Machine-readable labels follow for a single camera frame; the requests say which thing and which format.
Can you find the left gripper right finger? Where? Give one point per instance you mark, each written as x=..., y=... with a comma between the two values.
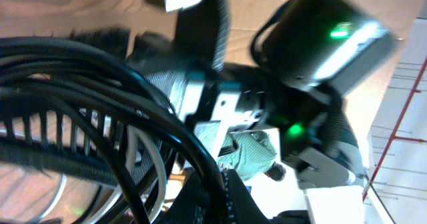
x=233, y=204

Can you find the person in green shirt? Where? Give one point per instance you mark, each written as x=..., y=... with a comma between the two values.
x=255, y=154

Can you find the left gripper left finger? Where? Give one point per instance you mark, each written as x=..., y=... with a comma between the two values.
x=39, y=135

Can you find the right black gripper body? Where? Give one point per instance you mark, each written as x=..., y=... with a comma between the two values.
x=181, y=69

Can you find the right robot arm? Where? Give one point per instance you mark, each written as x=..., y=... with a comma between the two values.
x=307, y=56

